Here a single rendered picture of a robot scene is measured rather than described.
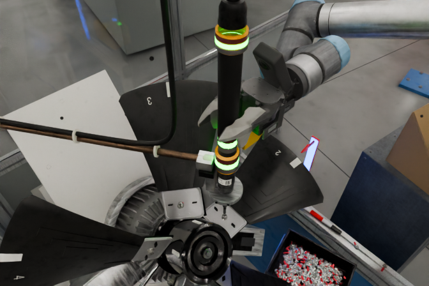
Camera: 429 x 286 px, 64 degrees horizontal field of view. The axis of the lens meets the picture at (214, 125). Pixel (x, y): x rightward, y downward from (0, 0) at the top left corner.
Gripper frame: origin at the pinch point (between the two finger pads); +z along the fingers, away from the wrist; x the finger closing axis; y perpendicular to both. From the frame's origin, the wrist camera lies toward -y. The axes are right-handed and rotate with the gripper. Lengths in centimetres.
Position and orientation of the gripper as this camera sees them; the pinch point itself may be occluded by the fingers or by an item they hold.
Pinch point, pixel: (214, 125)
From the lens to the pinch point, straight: 53.6
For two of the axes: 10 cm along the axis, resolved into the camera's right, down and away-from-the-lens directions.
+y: 0.0, 7.0, 7.1
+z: -7.3, 4.9, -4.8
